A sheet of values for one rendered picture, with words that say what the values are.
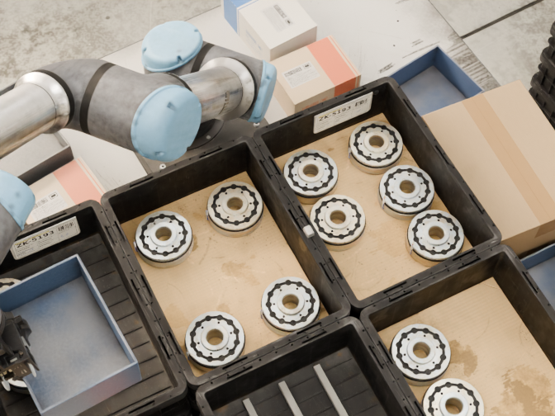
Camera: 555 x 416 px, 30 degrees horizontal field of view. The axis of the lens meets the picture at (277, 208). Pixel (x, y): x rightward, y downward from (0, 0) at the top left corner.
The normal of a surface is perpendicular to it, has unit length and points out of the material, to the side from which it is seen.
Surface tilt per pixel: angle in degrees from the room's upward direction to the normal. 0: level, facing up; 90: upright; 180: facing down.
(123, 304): 0
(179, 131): 83
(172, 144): 83
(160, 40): 10
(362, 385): 0
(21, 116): 56
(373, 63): 0
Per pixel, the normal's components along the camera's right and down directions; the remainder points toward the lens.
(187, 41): -0.11, -0.58
